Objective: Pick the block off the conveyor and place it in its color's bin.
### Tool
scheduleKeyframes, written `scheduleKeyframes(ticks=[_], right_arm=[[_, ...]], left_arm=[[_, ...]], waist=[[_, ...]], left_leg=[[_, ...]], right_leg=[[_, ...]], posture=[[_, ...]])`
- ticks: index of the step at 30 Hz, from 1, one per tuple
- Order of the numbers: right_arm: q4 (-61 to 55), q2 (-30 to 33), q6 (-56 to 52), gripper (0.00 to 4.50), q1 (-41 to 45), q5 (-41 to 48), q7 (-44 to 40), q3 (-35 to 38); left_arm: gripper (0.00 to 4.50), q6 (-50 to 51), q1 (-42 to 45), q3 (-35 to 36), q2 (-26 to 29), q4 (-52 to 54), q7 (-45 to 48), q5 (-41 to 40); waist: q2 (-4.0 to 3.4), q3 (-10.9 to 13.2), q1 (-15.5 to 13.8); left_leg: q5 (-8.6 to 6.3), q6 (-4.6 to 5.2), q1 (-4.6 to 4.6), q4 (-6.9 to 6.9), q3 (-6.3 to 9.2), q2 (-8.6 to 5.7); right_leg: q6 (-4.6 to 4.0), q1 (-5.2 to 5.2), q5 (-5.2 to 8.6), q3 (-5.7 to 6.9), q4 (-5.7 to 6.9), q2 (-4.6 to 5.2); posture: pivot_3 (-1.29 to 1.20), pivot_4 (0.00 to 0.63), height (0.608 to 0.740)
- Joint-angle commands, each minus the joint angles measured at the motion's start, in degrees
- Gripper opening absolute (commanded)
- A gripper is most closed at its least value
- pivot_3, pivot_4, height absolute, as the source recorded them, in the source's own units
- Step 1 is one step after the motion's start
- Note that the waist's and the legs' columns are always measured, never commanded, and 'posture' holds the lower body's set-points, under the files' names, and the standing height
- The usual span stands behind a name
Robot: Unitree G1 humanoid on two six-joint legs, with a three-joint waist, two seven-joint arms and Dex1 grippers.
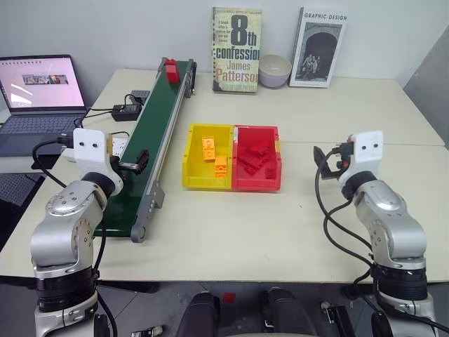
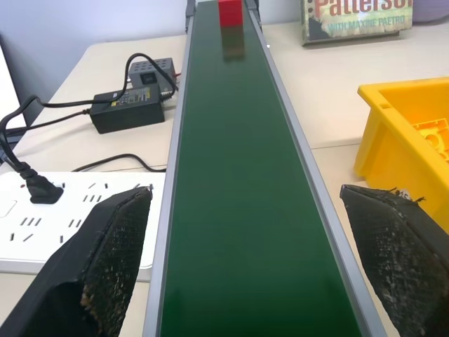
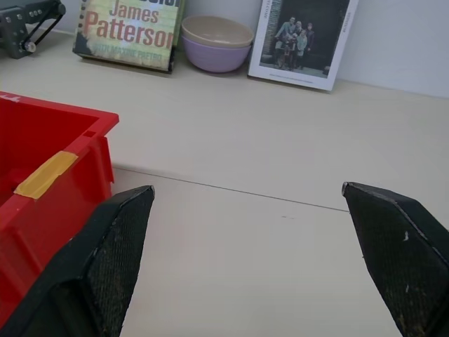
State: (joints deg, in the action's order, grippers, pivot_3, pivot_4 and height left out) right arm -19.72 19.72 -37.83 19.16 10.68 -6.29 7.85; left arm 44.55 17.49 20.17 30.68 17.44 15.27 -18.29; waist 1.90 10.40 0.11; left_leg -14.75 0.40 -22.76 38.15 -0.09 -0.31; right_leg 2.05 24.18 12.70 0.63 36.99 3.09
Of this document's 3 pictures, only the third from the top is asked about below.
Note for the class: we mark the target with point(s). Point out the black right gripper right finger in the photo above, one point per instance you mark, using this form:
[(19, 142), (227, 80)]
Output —
[(400, 252)]

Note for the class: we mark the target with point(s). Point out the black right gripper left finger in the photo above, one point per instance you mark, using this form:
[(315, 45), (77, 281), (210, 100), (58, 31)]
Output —
[(105, 267)]

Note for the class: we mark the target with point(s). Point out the yellow tape strip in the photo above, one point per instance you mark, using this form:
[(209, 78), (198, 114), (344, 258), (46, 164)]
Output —
[(45, 173)]

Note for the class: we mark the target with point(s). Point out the red plastic bin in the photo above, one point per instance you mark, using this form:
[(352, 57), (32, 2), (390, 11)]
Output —
[(38, 168)]

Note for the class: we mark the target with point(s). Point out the white book with family photo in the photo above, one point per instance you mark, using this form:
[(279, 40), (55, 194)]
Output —
[(298, 42)]

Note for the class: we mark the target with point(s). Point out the James Patterson book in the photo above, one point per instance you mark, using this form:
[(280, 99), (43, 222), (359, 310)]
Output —
[(128, 31)]

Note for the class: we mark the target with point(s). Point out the purple bowl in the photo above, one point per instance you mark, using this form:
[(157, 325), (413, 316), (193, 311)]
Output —
[(214, 54)]

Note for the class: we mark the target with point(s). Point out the beige bowl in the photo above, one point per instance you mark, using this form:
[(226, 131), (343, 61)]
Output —
[(219, 32)]

